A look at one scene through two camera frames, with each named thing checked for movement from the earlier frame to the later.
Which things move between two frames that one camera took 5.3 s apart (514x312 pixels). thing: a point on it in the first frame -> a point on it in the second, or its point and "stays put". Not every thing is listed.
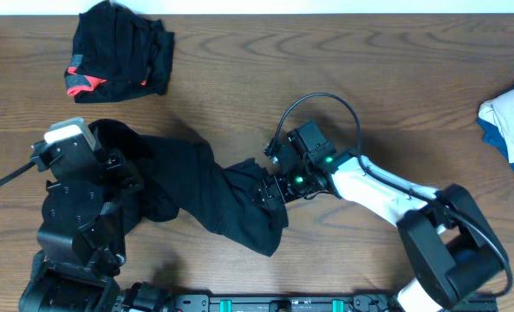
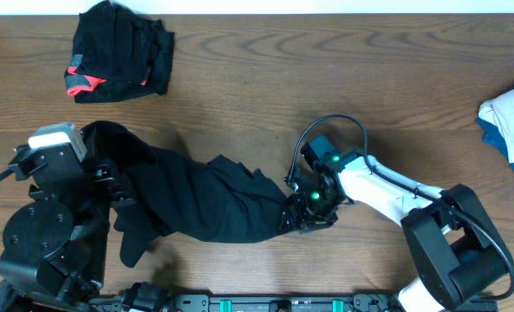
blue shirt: x=491 y=139 stays put
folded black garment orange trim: x=118 y=55 stays put
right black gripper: x=280 y=191 -> x=299 y=217
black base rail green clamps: x=306 y=302 stays put
